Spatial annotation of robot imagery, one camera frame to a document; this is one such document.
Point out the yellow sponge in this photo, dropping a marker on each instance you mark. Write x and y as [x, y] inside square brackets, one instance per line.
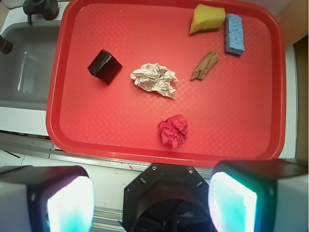
[206, 18]

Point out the blue sponge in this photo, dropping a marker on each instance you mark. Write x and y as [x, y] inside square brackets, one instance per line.
[234, 35]

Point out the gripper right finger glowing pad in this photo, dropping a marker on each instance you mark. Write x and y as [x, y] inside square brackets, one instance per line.
[260, 195]

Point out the grey sink basin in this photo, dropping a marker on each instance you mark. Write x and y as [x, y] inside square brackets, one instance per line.
[25, 73]

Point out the brown wood piece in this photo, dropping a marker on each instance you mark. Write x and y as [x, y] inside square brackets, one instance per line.
[205, 66]

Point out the crumpled white paper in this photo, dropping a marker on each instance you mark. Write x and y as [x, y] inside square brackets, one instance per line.
[155, 78]

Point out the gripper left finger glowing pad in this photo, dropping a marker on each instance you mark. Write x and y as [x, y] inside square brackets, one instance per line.
[46, 199]

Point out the red plastic tray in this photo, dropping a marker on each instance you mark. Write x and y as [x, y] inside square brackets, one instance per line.
[237, 112]

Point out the black box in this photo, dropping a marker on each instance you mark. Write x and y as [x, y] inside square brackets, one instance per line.
[105, 67]

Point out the crumpled red paper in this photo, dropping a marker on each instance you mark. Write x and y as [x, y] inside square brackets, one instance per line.
[173, 131]

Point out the dark grey faucet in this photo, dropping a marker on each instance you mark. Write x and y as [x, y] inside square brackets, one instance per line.
[48, 9]

